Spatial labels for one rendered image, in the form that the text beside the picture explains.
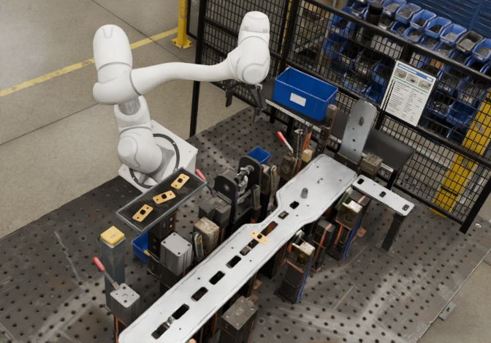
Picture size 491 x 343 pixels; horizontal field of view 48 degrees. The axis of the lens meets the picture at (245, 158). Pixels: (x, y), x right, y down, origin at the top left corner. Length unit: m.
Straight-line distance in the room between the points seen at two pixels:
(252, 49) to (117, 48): 0.59
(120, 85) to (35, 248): 0.94
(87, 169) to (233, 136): 1.23
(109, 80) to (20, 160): 2.12
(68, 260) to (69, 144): 1.76
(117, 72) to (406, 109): 1.46
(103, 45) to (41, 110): 2.44
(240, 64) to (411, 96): 1.24
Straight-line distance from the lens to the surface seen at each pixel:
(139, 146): 2.60
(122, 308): 2.03
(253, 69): 1.77
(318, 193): 2.55
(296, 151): 2.56
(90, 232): 2.69
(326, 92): 3.02
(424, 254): 2.91
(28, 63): 5.13
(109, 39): 2.19
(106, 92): 2.12
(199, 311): 2.07
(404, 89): 2.82
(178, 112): 4.53
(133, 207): 2.16
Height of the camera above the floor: 2.74
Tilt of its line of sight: 41 degrees down
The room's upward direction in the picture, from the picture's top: 10 degrees clockwise
